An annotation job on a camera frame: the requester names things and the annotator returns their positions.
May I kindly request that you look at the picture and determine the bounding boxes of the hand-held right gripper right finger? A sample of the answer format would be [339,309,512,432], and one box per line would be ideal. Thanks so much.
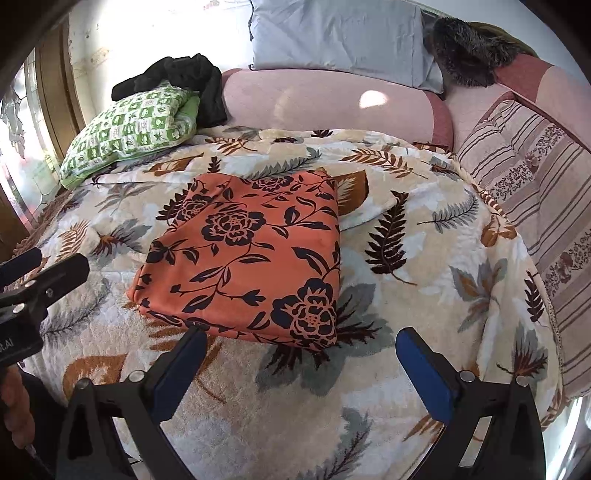
[396,327,548,480]

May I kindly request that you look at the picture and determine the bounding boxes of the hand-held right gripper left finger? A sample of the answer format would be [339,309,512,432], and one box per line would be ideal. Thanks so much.
[55,325,208,480]

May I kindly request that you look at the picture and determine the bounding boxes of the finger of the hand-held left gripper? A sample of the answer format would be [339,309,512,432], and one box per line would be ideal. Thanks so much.
[0,254,90,319]
[0,248,43,289]

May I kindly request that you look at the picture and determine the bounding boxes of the orange floral shirt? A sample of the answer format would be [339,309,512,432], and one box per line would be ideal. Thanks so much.
[126,168,345,354]

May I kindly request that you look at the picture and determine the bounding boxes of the leaf print blanket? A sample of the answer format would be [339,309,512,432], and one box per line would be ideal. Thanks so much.
[14,124,575,480]

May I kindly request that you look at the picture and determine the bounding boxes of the patterned glass door panel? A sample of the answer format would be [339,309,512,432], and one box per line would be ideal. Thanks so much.
[0,51,61,222]

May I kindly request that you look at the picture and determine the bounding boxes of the green patterned pillow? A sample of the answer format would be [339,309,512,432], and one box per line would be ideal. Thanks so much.
[59,84,200,190]

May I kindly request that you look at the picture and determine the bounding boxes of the striped pink backrest cushion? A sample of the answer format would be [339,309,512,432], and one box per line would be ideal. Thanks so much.
[455,90,591,400]

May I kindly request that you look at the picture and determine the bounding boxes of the black clothing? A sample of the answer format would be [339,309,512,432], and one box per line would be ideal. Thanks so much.
[111,53,228,127]

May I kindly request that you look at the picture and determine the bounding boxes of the pink bolster cushion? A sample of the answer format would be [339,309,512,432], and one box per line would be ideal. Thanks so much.
[221,68,455,153]

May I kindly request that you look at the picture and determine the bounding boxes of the pink sofa backrest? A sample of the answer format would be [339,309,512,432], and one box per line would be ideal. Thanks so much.
[445,53,591,153]

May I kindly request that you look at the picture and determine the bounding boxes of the dark fur garment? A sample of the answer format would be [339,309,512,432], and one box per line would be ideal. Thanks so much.
[422,16,513,88]

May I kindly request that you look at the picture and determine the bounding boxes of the olive cloth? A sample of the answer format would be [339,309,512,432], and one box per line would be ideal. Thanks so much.
[475,21,541,58]

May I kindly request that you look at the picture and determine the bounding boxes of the grey pillow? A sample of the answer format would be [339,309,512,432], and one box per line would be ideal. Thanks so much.
[248,0,445,95]

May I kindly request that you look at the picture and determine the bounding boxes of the wooden door frame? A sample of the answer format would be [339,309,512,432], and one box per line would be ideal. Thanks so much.
[34,28,86,160]

